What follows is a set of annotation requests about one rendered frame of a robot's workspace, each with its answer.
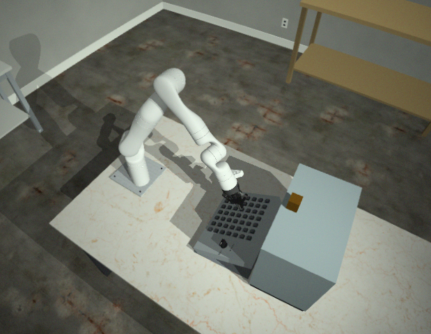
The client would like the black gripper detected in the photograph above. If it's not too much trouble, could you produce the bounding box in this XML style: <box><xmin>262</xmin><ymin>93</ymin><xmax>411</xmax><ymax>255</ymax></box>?
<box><xmin>222</xmin><ymin>182</ymin><xmax>248</xmax><ymax>209</ymax></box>

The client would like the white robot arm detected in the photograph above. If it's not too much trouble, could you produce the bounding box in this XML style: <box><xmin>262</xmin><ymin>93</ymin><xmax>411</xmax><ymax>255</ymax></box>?
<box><xmin>118</xmin><ymin>68</ymin><xmax>244</xmax><ymax>191</ymax></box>

